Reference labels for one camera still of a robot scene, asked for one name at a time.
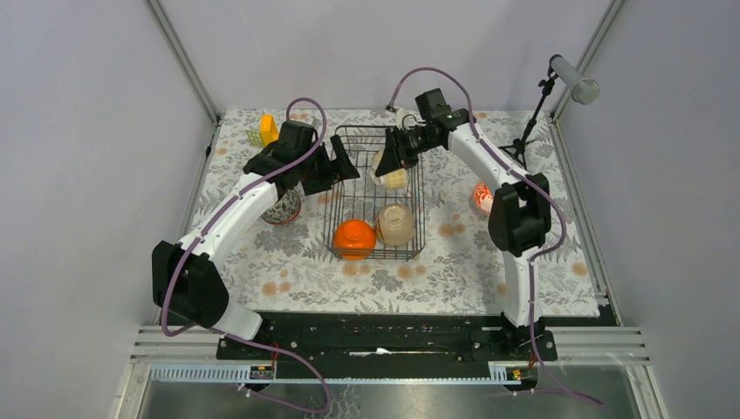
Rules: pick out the aluminium frame rail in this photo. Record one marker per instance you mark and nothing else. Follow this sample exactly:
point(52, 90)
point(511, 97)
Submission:
point(183, 60)

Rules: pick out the floral patterned table mat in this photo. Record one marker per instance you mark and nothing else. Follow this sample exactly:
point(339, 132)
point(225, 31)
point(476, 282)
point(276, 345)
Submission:
point(458, 271)

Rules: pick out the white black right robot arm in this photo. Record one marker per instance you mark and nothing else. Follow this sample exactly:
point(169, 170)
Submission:
point(520, 216)

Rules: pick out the pink patterned bowl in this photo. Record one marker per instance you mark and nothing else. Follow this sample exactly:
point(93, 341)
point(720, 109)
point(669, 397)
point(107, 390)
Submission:
point(285, 210)

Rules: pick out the green yellow grid plate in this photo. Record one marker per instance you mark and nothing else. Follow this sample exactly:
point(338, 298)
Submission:
point(254, 138)

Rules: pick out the yellow dotted white bowl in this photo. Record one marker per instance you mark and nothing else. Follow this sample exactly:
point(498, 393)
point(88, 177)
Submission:
point(397, 179)

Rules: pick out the silver microphone on black stand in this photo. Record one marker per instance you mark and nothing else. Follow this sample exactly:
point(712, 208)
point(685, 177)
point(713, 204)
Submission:
point(583, 91)

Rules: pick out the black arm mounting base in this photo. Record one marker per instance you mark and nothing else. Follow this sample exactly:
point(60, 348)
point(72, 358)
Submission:
point(378, 346)

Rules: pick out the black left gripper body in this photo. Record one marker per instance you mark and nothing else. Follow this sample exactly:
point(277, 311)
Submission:
point(316, 172)

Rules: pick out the orange plastic block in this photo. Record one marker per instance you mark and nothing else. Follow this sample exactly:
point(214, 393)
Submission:
point(268, 130)

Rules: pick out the orange glossy bowl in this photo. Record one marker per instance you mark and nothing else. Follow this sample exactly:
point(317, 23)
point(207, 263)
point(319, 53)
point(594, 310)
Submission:
point(354, 239)

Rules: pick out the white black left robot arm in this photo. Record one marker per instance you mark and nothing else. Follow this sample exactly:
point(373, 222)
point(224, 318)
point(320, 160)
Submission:
point(186, 275)

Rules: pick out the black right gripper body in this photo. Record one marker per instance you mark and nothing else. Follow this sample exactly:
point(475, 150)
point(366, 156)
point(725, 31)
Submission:
point(413, 142)

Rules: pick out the black wire dish rack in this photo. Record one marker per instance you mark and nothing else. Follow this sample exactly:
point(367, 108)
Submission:
point(363, 199)

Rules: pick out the beige bowl with leaf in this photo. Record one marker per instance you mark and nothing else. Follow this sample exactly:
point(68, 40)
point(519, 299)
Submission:
point(395, 225)

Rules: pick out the white bowl red floral pattern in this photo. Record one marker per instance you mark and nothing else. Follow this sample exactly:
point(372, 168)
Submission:
point(483, 198)

